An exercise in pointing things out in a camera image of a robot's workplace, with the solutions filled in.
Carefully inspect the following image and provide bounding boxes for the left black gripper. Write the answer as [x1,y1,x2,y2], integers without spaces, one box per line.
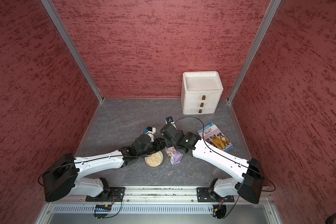
[137,137,167,158]

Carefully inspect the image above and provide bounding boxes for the white green patterned bowl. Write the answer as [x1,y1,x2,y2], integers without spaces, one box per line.
[144,150,164,168]

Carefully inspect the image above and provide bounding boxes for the purple oats bag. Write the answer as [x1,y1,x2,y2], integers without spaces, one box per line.
[165,147,183,165]

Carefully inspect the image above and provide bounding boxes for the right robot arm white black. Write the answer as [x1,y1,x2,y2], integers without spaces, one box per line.
[160,123,267,204]

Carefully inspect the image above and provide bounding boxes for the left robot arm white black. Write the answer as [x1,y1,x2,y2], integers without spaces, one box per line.
[40,134,166,202]

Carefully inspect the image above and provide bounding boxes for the oats in bowl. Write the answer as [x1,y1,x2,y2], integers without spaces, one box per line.
[145,152,163,167]

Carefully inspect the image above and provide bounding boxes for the dog picture booklet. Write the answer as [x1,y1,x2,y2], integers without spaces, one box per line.
[197,122,234,152]

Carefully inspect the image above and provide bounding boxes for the white three-drawer storage box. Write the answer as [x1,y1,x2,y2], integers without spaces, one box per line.
[181,71,224,115]

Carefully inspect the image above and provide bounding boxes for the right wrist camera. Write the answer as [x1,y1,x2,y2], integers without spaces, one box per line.
[165,116,175,126]

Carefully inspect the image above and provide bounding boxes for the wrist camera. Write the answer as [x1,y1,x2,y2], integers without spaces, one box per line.
[144,127,156,136]
[165,116,175,126]

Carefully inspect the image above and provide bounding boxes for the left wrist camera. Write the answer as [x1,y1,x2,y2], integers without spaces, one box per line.
[144,127,156,136]

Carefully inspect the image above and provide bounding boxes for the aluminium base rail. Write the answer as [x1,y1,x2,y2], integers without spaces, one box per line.
[37,186,281,224]

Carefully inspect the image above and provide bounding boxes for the right aluminium corner post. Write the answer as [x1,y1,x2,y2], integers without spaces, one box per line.
[227,0,282,104]

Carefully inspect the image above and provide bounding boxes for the aluminium corner post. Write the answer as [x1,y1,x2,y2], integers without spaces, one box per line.
[227,0,282,104]
[41,0,104,104]

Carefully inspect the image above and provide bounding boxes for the left aluminium corner post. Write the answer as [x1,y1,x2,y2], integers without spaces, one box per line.
[41,0,104,104]

